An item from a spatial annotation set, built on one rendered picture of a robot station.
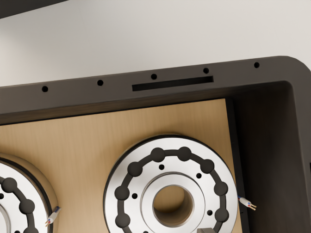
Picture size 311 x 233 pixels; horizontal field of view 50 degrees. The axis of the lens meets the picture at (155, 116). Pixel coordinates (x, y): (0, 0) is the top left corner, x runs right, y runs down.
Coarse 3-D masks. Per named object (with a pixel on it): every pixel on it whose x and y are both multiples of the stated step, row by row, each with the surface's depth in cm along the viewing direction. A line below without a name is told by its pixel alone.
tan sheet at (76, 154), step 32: (0, 128) 27; (32, 128) 27; (64, 128) 27; (96, 128) 28; (128, 128) 28; (160, 128) 28; (192, 128) 28; (224, 128) 29; (32, 160) 27; (64, 160) 27; (96, 160) 28; (224, 160) 28; (64, 192) 27; (96, 192) 27; (160, 192) 28; (64, 224) 27; (96, 224) 27
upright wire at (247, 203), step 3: (240, 198) 26; (243, 198) 25; (240, 201) 25; (243, 201) 25; (246, 201) 24; (246, 204) 24; (249, 204) 24; (252, 204) 23; (249, 207) 24; (252, 207) 23; (255, 207) 23
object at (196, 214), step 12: (156, 180) 24; (168, 180) 24; (180, 180) 24; (192, 180) 24; (144, 192) 24; (156, 192) 24; (192, 192) 24; (144, 204) 24; (192, 204) 25; (204, 204) 24; (144, 216) 24; (156, 216) 24; (192, 216) 24; (156, 228) 24; (168, 228) 24; (180, 228) 24; (192, 228) 24
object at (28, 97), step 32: (224, 64) 18; (256, 64) 19; (288, 64) 19; (0, 96) 17; (32, 96) 17; (64, 96) 18; (96, 96) 18; (128, 96) 18; (160, 96) 19; (288, 96) 19
